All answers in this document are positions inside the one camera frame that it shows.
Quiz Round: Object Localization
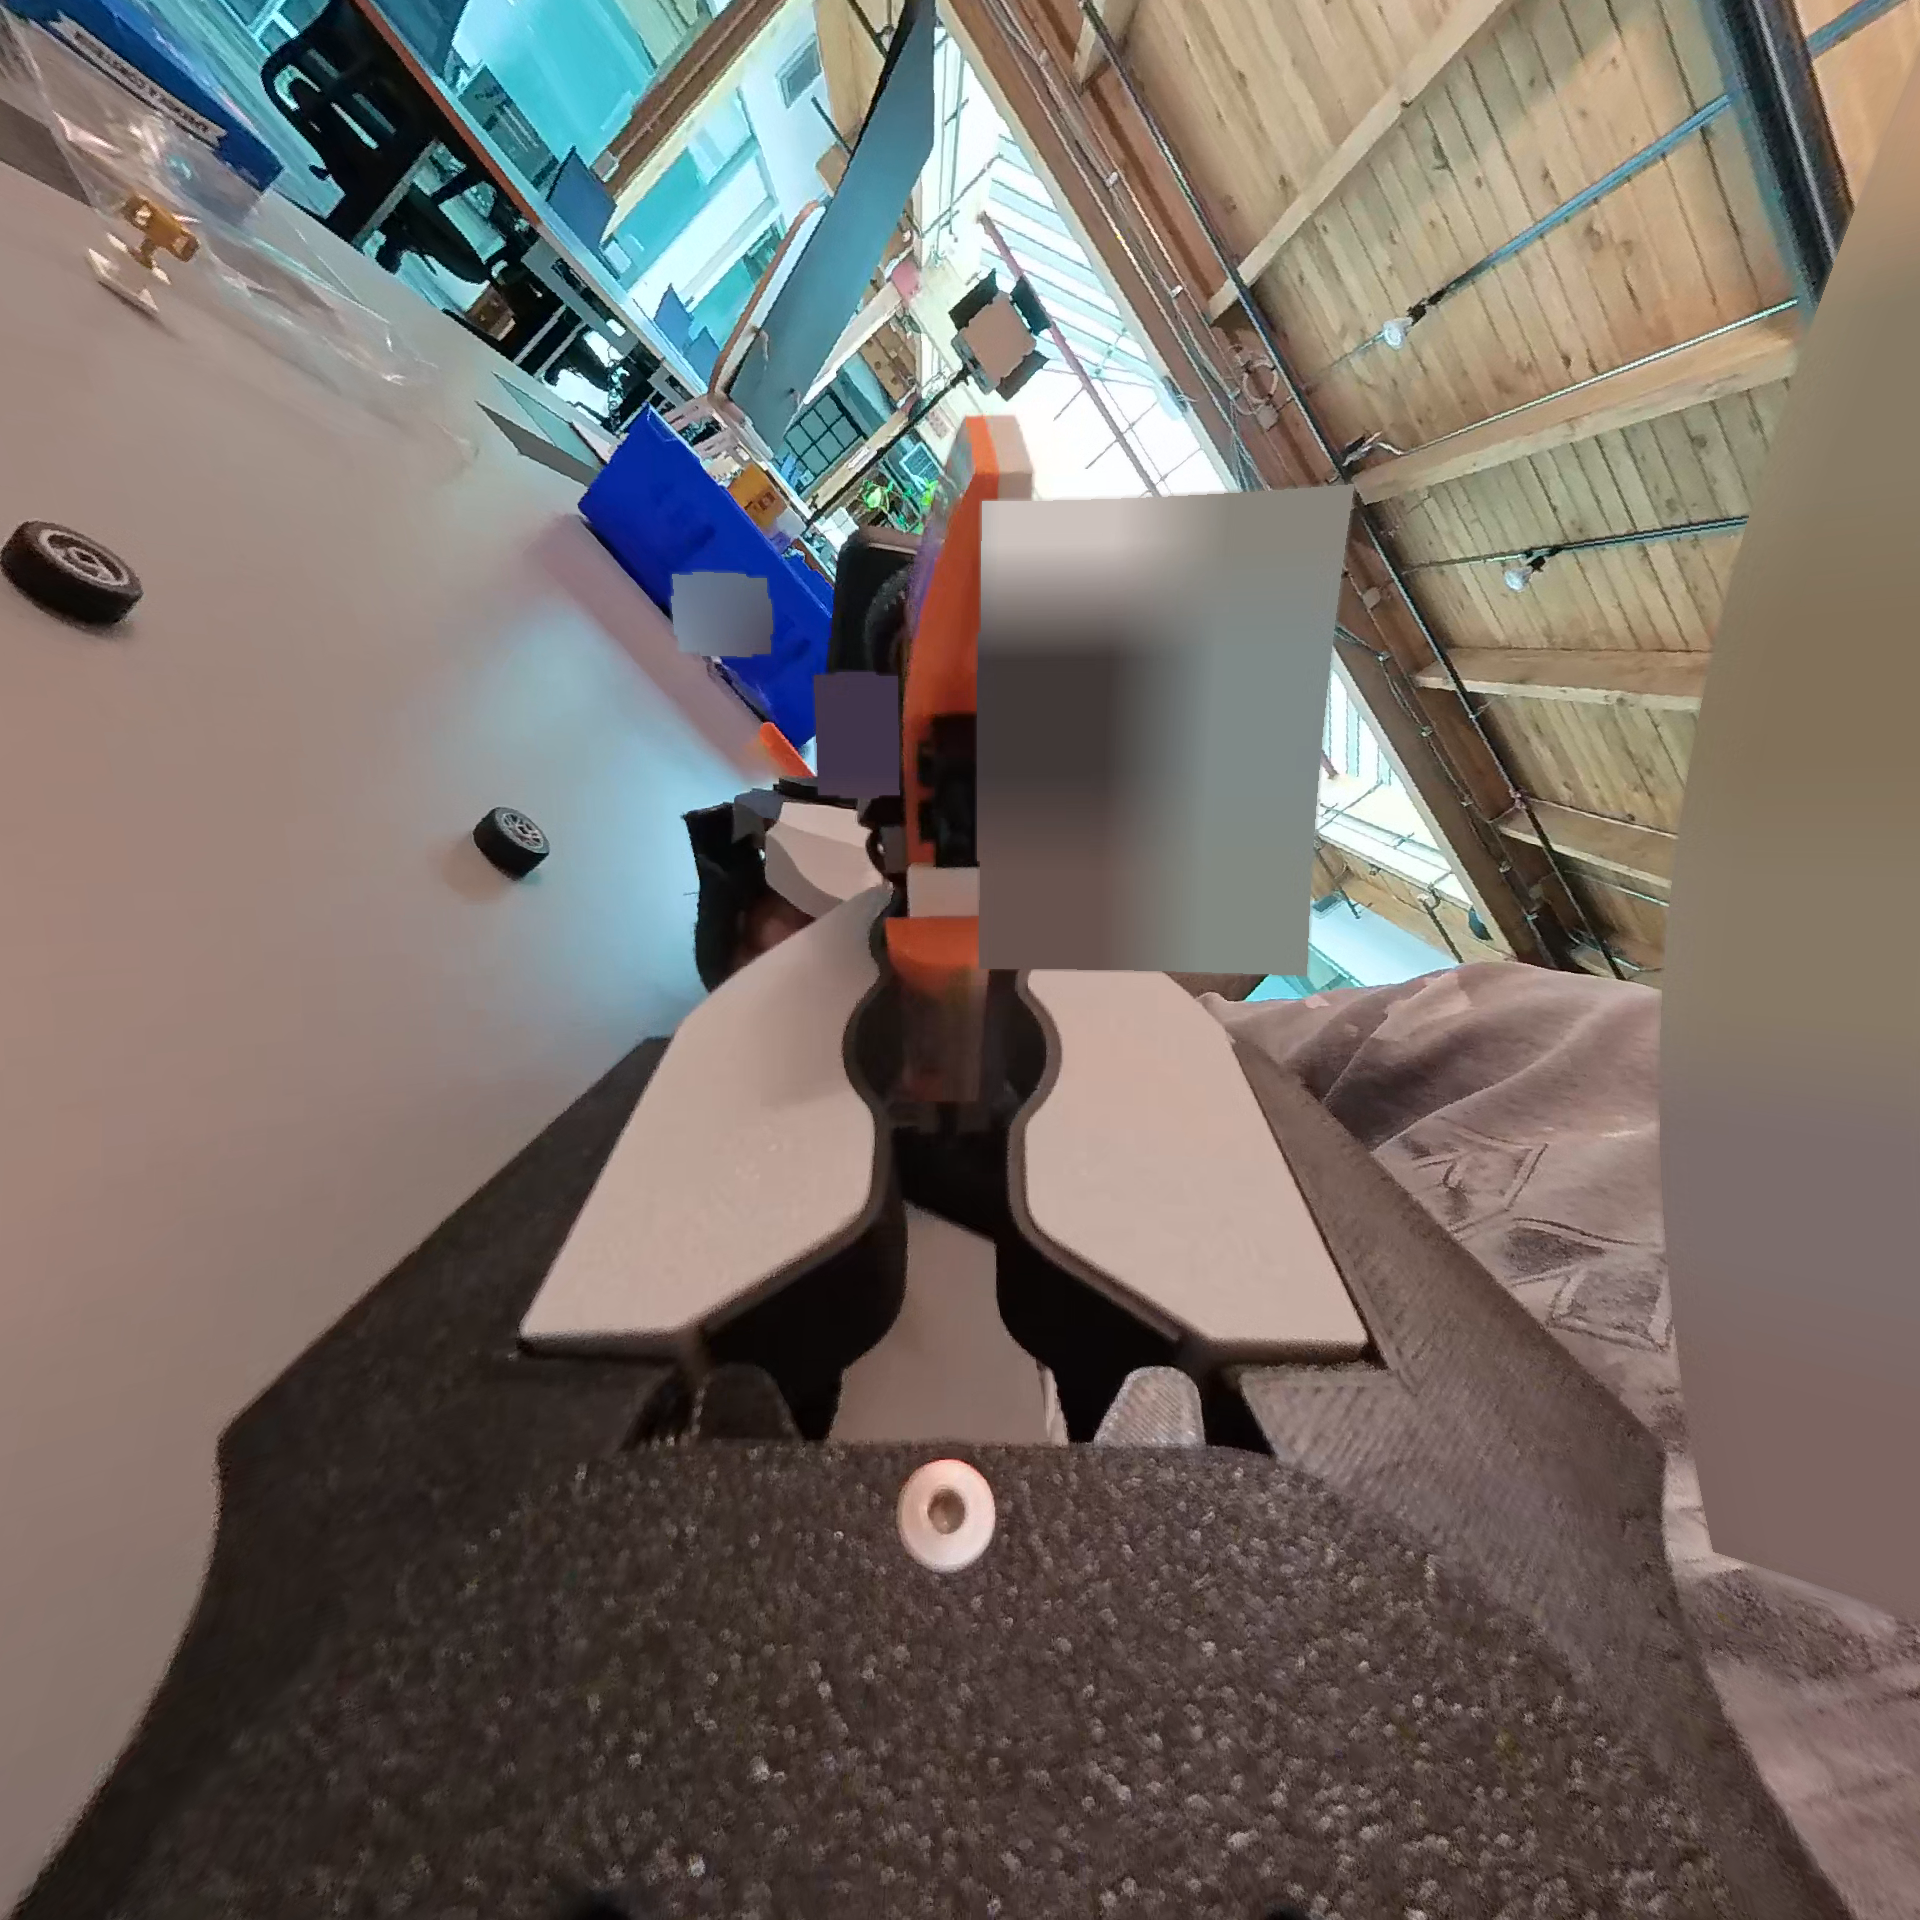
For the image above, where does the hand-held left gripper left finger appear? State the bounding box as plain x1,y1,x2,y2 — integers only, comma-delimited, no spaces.
517,898,910,1364

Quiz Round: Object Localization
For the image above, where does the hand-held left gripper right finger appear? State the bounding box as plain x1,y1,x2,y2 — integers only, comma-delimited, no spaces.
1002,967,1378,1374

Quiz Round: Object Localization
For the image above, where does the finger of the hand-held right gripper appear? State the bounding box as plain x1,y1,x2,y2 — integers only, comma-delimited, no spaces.
759,798,903,939

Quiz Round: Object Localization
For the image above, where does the orange white lego car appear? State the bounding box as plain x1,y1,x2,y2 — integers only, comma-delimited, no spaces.
882,421,1040,1135

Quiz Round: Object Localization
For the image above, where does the blue lego box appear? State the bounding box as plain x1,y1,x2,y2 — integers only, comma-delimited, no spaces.
29,0,284,192

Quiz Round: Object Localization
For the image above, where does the blue storage bin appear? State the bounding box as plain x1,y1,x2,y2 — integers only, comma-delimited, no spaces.
584,413,848,758

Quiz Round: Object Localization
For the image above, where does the dark panel easel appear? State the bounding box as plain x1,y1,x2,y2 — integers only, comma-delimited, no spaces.
718,0,951,450

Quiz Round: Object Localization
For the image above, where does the clear plastic bag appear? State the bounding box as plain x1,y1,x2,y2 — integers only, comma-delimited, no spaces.
0,59,481,457

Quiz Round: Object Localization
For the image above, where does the wooden beam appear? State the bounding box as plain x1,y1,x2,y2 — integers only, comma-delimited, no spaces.
1337,307,1804,509

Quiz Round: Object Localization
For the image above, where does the black office chair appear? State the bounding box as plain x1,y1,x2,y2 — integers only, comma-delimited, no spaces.
255,0,535,281

